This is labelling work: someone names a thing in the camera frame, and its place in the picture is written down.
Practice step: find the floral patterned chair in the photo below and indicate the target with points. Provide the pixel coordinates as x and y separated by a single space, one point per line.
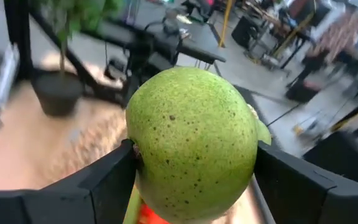
340 34

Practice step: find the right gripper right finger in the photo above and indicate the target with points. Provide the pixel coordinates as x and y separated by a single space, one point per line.
315 202

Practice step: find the black side desk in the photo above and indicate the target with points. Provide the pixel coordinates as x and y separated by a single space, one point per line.
191 40

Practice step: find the potted green plant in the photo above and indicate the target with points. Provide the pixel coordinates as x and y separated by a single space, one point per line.
17 37

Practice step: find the speckled green pear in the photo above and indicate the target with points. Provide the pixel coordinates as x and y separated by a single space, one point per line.
191 140

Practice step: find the yellow pole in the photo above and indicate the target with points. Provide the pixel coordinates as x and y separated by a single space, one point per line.
225 21

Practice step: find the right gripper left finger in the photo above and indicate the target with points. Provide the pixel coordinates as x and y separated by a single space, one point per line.
67 205

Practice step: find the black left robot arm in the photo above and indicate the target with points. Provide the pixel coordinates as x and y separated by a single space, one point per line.
148 62

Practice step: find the black plant pot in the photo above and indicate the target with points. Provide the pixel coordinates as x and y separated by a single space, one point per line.
57 93

